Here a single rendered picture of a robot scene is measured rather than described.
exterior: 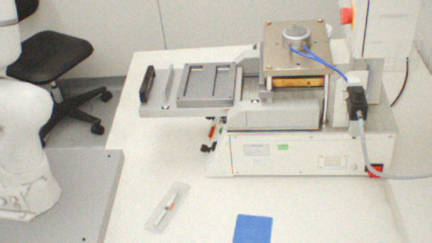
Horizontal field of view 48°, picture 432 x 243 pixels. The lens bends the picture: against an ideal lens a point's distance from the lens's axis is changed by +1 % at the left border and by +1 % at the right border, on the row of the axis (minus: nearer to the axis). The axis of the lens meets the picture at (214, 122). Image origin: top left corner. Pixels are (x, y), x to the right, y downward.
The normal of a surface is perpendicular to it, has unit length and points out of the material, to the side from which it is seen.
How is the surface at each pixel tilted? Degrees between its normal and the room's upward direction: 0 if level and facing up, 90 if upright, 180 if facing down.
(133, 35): 90
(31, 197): 85
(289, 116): 90
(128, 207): 0
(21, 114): 72
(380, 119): 0
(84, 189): 4
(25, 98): 29
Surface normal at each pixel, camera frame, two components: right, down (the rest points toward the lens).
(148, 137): -0.09, -0.78
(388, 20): -0.08, 0.63
